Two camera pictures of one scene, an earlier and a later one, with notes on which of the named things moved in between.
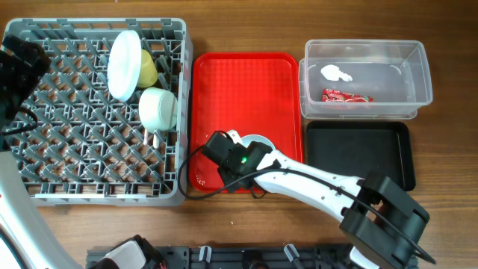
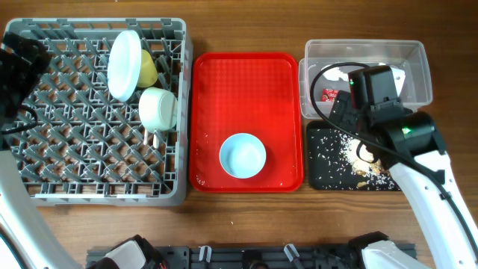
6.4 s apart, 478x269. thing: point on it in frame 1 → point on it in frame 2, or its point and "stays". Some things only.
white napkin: [332, 73] stays
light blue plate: [124, 65] stays
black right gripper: [228, 179] → [342, 107]
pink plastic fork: [146, 137] stays
